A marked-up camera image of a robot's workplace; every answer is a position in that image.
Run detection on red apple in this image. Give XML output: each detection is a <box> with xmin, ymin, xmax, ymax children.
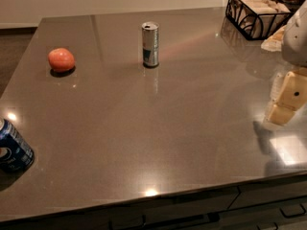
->
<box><xmin>48</xmin><ymin>48</ymin><xmax>75</xmax><ymax>73</ymax></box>

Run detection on blue Pepsi can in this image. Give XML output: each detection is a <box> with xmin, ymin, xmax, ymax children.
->
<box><xmin>0</xmin><ymin>118</ymin><xmax>35</xmax><ymax>173</ymax></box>

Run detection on black wire napkin basket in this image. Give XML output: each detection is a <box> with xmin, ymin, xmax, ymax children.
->
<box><xmin>224</xmin><ymin>0</ymin><xmax>295</xmax><ymax>41</ymax></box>

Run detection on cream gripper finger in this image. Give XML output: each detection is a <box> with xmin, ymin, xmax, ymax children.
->
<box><xmin>264</xmin><ymin>67</ymin><xmax>307</xmax><ymax>127</ymax></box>

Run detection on silver slim drink can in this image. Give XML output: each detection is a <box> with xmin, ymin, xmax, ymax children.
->
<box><xmin>142</xmin><ymin>21</ymin><xmax>159</xmax><ymax>67</ymax></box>

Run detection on white napkins in basket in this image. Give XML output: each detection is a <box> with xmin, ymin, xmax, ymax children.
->
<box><xmin>234</xmin><ymin>0</ymin><xmax>292</xmax><ymax>38</ymax></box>

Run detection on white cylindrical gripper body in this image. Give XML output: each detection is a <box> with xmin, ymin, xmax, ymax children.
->
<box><xmin>281</xmin><ymin>8</ymin><xmax>307</xmax><ymax>67</ymax></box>

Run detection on dark cabinet drawers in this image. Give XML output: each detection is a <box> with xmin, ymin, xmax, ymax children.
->
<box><xmin>1</xmin><ymin>173</ymin><xmax>307</xmax><ymax>230</ymax></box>

